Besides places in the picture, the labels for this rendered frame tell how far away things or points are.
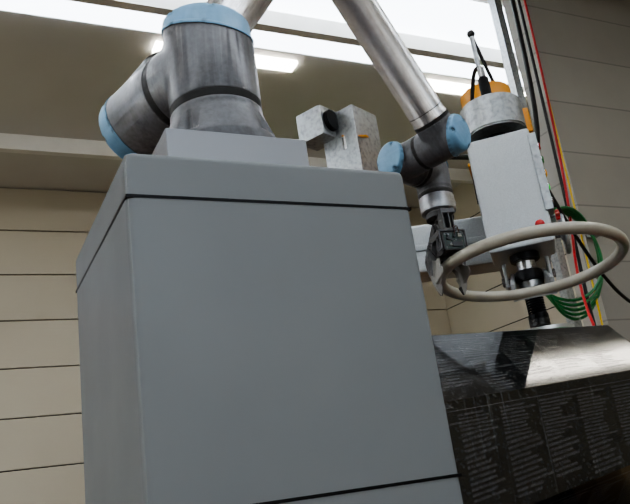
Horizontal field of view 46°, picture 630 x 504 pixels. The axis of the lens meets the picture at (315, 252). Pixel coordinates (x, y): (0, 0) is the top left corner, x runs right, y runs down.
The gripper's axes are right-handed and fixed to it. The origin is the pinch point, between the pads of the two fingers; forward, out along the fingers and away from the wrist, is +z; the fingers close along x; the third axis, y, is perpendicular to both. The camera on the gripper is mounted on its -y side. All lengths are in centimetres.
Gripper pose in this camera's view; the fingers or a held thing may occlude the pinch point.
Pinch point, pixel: (451, 291)
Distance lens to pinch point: 186.6
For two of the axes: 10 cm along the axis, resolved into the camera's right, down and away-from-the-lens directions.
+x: 9.7, -0.3, 2.3
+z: 1.2, 9.2, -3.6
